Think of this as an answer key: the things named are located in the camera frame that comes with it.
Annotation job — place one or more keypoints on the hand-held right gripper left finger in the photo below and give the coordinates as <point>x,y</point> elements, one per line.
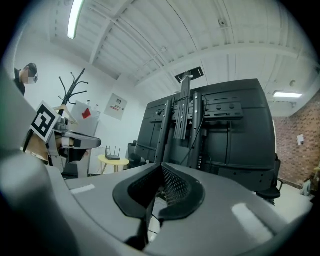
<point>100,200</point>

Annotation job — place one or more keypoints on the red fridge ornament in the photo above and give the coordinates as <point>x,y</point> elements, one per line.
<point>86,113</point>

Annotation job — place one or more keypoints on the black router with antennas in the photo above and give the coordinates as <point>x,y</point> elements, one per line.
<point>112,157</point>

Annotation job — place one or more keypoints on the round light wooden table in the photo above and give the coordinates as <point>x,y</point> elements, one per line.
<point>113,162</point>

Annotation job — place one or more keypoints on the large black television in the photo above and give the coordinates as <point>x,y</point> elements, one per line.
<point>245,140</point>

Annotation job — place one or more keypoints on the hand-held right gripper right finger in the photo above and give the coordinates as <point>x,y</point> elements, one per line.
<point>225,212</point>

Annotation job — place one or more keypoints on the ceiling light tube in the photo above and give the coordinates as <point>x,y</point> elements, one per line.
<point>287,94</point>
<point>75,18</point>

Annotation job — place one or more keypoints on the grey refrigerator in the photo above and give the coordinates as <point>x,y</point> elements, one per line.
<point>87,125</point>

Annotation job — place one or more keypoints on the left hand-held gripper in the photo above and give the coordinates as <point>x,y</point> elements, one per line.
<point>45,120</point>

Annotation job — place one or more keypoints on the black coat rack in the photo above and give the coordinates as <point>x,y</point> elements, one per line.
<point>71,87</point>

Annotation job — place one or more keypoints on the white wall poster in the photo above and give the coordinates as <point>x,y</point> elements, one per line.
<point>115,107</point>

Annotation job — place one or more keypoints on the wooden clothes hanger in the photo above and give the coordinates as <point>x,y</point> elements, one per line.
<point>66,112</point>

